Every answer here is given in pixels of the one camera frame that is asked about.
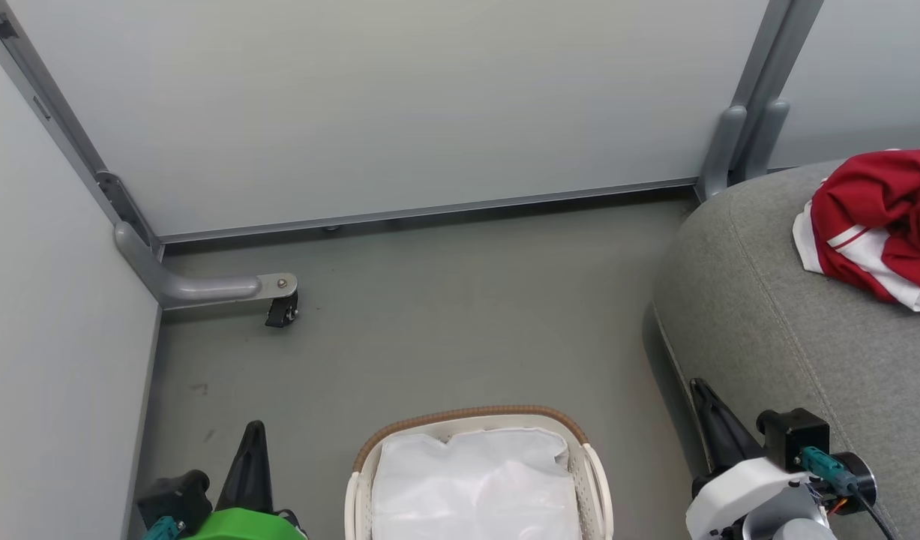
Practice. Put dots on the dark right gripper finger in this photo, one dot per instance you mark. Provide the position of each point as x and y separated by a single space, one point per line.
722 435

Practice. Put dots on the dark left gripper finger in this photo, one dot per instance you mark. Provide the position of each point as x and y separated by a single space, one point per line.
250 469

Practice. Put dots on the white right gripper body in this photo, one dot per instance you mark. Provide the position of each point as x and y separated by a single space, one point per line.
737 495

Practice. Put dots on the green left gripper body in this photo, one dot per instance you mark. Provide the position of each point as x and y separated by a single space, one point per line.
238 525

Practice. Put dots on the red and white jersey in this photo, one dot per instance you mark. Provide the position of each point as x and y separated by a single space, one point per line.
879 217

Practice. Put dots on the white woven laundry basket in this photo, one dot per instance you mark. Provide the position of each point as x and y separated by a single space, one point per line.
594 480

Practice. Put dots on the white cloth basket liner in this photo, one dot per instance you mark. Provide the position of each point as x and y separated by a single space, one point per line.
474 487

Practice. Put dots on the grey fabric sofa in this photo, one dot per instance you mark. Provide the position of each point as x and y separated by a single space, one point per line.
789 322

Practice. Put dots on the black caster wheel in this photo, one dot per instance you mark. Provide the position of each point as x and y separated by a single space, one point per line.
283 309

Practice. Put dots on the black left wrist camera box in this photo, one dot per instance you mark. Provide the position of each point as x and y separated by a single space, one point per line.
173 499

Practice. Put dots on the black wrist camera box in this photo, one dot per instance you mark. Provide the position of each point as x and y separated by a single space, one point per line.
173 499
797 439

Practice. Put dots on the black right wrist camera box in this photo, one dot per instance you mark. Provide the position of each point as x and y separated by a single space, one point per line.
797 439

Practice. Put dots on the grey partition post long foot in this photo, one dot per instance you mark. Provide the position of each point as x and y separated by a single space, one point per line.
130 225

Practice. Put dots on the aluminium partition bottom rail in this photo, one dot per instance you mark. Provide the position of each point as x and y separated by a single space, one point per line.
430 211

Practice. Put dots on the grey partition post double foot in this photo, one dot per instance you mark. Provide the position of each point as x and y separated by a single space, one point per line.
752 97

